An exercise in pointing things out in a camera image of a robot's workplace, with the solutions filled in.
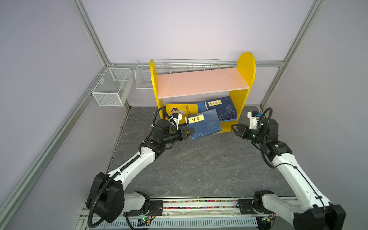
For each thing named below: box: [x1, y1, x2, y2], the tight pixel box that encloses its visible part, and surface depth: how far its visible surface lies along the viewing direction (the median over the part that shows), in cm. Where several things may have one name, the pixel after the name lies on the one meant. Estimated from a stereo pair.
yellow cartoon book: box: [165, 103, 199, 125], surface depth 93 cm
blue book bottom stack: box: [204, 95, 238, 123], surface depth 96 cm
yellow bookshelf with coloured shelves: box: [149, 51, 257, 134], surface depth 78 cm
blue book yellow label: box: [184, 108, 223, 141], surface depth 79 cm
